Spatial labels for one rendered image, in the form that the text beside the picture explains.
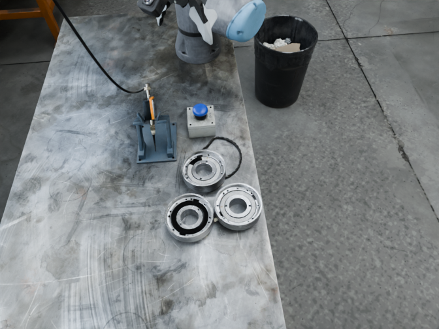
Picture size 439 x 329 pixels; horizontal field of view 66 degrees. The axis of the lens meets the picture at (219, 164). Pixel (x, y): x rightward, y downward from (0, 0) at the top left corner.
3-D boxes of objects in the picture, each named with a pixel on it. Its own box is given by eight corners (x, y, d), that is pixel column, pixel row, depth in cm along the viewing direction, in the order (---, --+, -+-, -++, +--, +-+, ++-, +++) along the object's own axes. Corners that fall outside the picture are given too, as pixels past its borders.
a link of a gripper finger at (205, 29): (230, 30, 77) (209, -9, 72) (216, 44, 74) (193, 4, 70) (221, 34, 79) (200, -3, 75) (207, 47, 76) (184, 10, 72)
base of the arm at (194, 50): (175, 37, 116) (171, 10, 108) (219, 34, 116) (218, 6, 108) (176, 65, 107) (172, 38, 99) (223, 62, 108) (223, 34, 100)
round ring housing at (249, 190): (245, 185, 81) (245, 175, 78) (270, 219, 76) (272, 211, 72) (206, 204, 78) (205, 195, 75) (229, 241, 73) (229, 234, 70)
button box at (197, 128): (215, 136, 90) (215, 123, 86) (189, 138, 90) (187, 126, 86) (213, 113, 95) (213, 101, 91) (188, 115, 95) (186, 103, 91)
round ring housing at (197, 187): (231, 188, 81) (231, 179, 77) (188, 200, 79) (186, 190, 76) (219, 155, 86) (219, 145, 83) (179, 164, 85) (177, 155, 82)
